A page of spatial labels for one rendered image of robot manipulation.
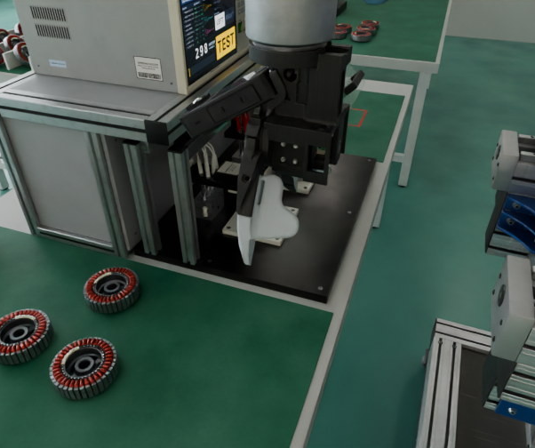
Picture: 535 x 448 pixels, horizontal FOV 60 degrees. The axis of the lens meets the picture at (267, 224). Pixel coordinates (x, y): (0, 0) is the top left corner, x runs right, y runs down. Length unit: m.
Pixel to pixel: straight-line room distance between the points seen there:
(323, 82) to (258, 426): 0.58
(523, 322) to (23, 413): 0.79
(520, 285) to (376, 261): 1.56
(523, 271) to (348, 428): 1.05
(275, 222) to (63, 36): 0.79
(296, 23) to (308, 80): 0.05
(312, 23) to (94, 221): 0.85
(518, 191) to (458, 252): 1.32
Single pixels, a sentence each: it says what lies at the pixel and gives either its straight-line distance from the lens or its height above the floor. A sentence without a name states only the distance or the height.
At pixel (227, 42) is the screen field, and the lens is 1.15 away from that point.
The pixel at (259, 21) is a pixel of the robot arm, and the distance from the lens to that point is 0.39.
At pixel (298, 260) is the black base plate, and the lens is 1.06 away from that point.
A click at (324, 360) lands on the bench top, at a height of 0.75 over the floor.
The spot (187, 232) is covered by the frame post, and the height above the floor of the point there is 0.86.
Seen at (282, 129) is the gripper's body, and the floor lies 1.29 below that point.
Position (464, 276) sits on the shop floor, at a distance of 2.33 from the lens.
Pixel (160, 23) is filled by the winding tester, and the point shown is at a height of 1.25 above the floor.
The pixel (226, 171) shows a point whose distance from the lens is 1.10.
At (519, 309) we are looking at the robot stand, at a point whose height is 0.99.
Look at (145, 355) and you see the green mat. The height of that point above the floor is 0.75.
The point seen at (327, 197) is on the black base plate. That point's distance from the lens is 1.27.
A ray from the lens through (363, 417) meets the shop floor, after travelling 1.73.
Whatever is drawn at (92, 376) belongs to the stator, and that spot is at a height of 0.78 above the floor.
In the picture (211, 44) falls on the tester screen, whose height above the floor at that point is 1.18.
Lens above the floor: 1.46
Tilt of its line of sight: 36 degrees down
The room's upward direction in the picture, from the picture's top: straight up
